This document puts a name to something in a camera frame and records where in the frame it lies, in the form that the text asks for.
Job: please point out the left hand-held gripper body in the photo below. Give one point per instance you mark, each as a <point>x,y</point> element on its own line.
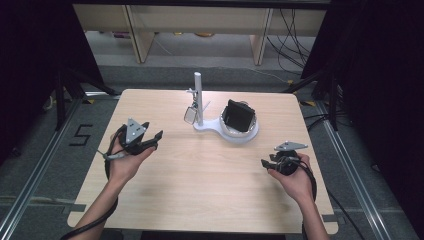
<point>133,133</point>

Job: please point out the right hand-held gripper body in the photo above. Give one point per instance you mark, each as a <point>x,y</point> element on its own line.
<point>286,163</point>

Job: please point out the white bowl with silver rim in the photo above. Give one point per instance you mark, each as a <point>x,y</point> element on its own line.
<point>233,133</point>

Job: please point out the black square box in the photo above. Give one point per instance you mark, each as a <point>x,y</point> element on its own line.
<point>238,116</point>

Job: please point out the white key stand with hooks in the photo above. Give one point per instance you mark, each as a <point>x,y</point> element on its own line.
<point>199,86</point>

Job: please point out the person's right hand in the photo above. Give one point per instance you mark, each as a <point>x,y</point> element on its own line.
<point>296,183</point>

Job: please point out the person's left hand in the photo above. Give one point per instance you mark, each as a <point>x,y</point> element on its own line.
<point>128,166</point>

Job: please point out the yellow floor tape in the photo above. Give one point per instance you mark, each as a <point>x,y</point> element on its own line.
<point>308,103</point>

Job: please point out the black metal stand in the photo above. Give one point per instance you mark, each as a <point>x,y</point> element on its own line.
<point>60,100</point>
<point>333,100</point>

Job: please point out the yellow object under desk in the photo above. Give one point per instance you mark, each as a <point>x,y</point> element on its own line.
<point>204,34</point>

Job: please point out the black curtain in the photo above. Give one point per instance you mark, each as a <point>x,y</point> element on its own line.
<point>383,83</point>
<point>26,66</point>

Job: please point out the aluminium floor rail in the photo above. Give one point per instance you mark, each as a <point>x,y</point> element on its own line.
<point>353,176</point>
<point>36,173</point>

